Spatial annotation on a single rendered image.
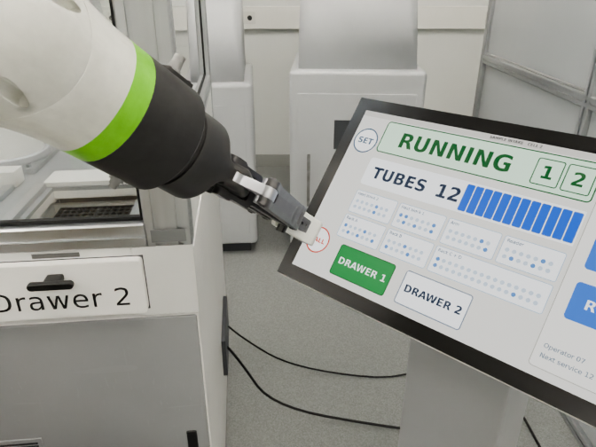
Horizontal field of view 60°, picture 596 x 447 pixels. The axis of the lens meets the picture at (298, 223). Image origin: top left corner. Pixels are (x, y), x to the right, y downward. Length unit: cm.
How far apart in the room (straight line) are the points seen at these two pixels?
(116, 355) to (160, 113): 76
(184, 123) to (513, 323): 44
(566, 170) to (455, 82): 355
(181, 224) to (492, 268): 52
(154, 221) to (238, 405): 114
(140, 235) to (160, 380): 32
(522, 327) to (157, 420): 79
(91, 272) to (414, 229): 56
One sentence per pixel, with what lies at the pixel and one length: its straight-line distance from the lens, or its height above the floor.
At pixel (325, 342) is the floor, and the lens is 221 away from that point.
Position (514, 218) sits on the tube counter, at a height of 110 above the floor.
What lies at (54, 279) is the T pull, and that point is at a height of 91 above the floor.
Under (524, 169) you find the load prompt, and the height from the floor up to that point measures 115.
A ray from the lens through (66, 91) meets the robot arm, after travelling 34.
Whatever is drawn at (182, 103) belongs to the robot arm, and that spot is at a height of 129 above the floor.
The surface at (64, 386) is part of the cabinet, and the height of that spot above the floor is 65.
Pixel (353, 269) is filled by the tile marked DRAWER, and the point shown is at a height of 100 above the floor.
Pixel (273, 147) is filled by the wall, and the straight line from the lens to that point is 417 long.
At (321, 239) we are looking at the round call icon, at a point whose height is 102.
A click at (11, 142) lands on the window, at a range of 95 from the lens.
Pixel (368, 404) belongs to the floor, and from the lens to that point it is 196.
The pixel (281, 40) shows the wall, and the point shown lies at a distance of 400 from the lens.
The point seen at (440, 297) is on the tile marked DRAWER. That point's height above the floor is 101.
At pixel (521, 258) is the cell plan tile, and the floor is 107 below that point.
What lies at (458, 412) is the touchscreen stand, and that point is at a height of 78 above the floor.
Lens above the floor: 137
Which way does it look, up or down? 25 degrees down
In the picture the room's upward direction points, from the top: straight up
